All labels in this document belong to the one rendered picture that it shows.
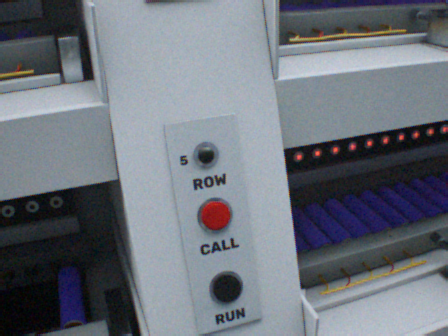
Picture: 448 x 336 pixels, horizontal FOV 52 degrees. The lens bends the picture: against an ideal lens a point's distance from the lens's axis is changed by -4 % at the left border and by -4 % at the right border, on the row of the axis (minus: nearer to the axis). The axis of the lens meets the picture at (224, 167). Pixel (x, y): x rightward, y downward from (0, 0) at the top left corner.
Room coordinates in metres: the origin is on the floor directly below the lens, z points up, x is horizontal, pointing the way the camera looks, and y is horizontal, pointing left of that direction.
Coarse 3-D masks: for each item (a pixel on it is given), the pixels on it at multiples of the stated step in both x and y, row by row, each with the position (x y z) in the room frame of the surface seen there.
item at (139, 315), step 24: (72, 216) 0.40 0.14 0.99; (0, 240) 0.38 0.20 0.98; (24, 240) 0.39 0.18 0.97; (120, 240) 0.35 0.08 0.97; (96, 264) 0.40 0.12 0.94; (120, 264) 0.40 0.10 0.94; (0, 288) 0.37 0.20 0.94; (96, 288) 0.37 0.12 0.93; (120, 288) 0.33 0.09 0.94; (96, 312) 0.34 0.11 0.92; (120, 312) 0.30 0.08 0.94
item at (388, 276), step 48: (336, 144) 0.47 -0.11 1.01; (384, 144) 0.49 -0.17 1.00; (432, 144) 0.51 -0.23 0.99; (336, 192) 0.45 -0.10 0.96; (384, 192) 0.46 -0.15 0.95; (432, 192) 0.45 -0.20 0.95; (336, 240) 0.39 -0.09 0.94; (384, 240) 0.37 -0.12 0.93; (432, 240) 0.38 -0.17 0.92; (336, 288) 0.34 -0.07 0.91; (384, 288) 0.35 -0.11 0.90; (432, 288) 0.34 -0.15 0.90
